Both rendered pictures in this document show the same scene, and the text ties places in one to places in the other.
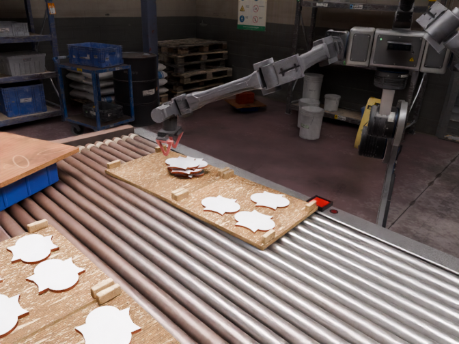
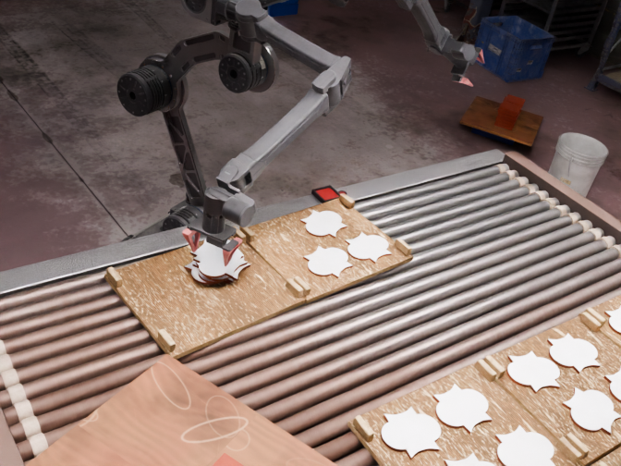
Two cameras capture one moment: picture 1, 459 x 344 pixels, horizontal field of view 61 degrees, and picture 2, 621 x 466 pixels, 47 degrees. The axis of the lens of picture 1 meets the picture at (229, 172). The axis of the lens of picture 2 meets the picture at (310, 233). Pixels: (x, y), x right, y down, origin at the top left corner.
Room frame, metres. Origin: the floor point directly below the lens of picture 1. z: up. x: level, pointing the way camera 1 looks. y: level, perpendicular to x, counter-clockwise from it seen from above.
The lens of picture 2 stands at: (1.10, 1.67, 2.21)
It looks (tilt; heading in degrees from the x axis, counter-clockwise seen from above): 36 degrees down; 277
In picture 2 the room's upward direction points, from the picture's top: 10 degrees clockwise
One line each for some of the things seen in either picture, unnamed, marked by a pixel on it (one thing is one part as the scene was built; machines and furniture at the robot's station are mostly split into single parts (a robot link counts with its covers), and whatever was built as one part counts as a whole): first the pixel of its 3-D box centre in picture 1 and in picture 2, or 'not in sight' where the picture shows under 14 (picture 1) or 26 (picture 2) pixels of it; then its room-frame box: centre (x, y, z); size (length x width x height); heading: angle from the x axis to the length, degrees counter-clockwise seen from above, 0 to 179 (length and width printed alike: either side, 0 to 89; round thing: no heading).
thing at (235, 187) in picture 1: (244, 205); (324, 245); (1.26, -0.06, 0.93); 0.41 x 0.35 x 0.02; 51
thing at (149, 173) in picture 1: (168, 173); (205, 288); (1.52, 0.26, 0.93); 0.41 x 0.35 x 0.02; 52
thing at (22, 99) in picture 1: (20, 97); not in sight; (4.97, 2.75, 0.32); 0.50 x 0.41 x 0.37; 136
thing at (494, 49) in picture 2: not in sight; (511, 48); (0.46, -4.40, 0.19); 0.50 x 0.41 x 0.37; 133
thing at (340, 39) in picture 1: (333, 46); (231, 6); (1.72, -0.41, 1.45); 0.09 x 0.08 x 0.12; 70
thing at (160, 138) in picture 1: (167, 144); (223, 249); (1.48, 0.26, 1.07); 0.07 x 0.07 x 0.09; 77
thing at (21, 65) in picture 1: (21, 63); not in sight; (5.00, 2.67, 0.76); 0.50 x 0.36 x 0.24; 146
